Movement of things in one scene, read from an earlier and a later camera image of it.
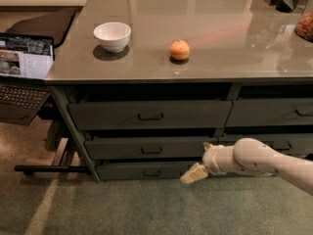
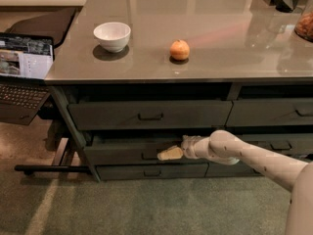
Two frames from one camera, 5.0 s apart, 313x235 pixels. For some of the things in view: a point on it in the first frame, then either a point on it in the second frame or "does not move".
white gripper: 210,161 -> 191,147
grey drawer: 283,144 does not move
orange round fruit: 180,50 does not move
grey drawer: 150,115 does not move
